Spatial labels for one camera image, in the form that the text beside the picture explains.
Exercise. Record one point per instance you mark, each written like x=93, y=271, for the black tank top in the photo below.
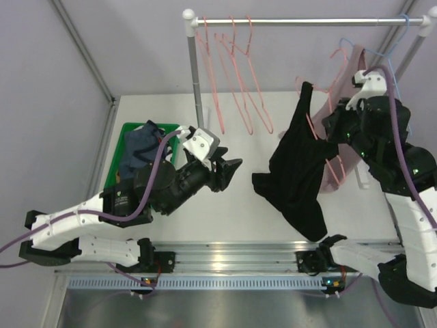
x=296, y=169

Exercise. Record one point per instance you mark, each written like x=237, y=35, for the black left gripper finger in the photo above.
x=217, y=156
x=226, y=170

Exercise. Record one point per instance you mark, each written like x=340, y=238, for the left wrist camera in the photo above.
x=199, y=144

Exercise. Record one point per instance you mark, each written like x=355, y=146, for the pink tank top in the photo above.
x=338, y=93

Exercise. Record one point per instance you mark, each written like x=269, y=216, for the aluminium mounting rail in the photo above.
x=228, y=258

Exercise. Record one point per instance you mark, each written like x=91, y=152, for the silver white clothes rack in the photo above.
x=425, y=23

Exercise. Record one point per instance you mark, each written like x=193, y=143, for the white slotted cable duct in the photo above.
x=302, y=282

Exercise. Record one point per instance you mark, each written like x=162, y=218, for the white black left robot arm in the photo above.
x=91, y=231

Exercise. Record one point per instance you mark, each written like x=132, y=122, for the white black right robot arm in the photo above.
x=375, y=128

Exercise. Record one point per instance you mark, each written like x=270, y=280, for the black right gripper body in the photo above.
x=344, y=128

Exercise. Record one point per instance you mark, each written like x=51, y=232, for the blue grey garment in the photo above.
x=140, y=148

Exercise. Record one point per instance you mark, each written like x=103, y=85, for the green plastic bin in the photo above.
x=110, y=179

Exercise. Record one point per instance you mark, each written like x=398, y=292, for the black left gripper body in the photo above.
x=216, y=175

